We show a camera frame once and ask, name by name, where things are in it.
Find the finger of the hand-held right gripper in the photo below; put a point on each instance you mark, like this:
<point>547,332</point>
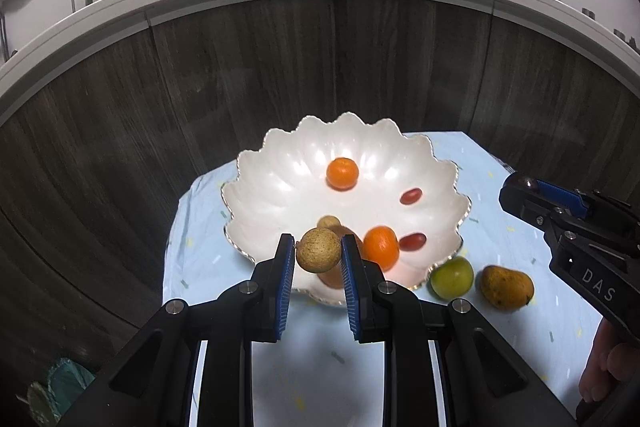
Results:
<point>525,204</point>
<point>562,197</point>

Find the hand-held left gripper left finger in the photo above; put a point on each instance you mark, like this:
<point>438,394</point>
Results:
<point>286,287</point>

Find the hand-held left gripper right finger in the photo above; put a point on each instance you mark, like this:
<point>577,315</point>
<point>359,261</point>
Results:
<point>349,287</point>

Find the dark red grape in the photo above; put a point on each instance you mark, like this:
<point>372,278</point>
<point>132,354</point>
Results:
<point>527,183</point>

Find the tan longan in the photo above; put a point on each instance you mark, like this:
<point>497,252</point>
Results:
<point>318,249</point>
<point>328,222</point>

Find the white scalloped bowl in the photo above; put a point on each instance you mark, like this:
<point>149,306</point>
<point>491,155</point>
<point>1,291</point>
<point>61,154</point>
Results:
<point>285,187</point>

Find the orange tangerine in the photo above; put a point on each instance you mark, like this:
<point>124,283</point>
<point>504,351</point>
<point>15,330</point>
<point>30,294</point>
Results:
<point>381,248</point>
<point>342,173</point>

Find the person's right hand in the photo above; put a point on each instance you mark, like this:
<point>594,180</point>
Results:
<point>612,367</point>

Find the brown kiwi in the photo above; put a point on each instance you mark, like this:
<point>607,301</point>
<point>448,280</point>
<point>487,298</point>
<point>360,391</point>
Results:
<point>332,280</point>

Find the light blue tablecloth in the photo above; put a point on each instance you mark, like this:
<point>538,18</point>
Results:
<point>310,357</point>

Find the yellow mango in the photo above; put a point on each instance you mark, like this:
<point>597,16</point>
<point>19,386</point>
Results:
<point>506,288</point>

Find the green round plum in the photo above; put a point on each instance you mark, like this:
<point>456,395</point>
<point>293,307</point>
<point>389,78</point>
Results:
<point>452,278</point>

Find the green plastic bag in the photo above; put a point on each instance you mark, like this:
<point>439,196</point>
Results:
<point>60,387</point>

